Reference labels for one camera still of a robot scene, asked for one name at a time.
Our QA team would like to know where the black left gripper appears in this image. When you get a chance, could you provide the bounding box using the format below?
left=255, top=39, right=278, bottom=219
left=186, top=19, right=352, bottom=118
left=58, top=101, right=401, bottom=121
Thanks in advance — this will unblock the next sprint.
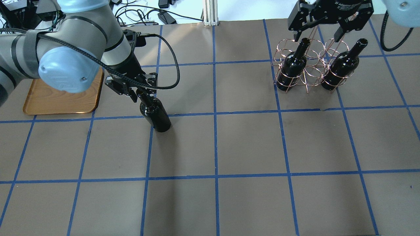
left=105, top=65, right=158, bottom=103

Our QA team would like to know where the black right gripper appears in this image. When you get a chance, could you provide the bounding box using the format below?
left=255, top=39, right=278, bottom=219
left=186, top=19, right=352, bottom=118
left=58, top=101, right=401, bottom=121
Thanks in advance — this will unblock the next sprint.
left=288, top=0, right=374, bottom=42

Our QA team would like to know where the dark wine bottle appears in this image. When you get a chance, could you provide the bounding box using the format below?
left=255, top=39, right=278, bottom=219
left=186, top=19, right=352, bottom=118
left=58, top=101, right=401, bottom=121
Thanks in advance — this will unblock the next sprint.
left=276, top=38, right=311, bottom=91
left=321, top=38, right=368, bottom=91
left=136, top=88, right=172, bottom=133

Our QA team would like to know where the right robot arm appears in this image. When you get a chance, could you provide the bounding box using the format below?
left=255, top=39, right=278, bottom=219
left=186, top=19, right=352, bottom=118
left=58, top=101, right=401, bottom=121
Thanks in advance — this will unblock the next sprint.
left=287, top=0, right=420, bottom=42

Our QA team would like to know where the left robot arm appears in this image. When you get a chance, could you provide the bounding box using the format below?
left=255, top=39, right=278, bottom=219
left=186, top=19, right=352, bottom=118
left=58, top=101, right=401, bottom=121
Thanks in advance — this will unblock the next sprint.
left=1, top=0, right=157, bottom=105

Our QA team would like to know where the wooden tray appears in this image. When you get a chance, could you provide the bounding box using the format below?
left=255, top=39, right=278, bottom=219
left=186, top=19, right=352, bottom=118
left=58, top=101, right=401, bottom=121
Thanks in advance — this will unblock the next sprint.
left=23, top=69, right=104, bottom=115

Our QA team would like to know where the black power adapter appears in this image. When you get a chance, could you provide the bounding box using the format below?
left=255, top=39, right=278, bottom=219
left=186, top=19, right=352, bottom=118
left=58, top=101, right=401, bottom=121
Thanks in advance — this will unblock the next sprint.
left=157, top=11, right=177, bottom=25

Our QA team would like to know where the copper wire bottle basket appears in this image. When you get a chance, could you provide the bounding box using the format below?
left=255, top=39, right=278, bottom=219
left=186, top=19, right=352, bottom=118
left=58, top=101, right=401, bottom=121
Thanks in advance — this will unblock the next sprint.
left=271, top=26, right=350, bottom=93

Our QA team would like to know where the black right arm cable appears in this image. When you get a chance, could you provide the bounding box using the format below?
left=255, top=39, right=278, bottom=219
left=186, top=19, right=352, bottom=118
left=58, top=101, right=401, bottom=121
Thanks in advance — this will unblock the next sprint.
left=380, top=10, right=414, bottom=52

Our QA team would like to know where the aluminium frame post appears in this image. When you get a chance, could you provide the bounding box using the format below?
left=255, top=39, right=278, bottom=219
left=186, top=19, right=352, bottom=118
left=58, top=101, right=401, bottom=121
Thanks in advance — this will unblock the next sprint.
left=202, top=0, right=219, bottom=26

